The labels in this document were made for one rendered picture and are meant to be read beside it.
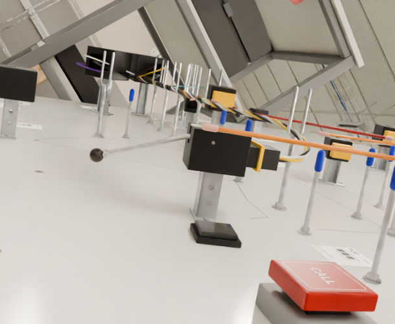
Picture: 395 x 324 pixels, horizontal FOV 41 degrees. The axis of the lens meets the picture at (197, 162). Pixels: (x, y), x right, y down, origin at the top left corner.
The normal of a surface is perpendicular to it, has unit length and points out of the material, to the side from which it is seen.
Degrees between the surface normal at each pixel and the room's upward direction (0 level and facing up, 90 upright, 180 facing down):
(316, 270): 52
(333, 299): 90
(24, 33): 90
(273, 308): 142
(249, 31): 90
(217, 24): 90
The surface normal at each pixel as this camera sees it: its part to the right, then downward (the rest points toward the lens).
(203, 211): 0.14, 0.21
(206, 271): 0.17, -0.97
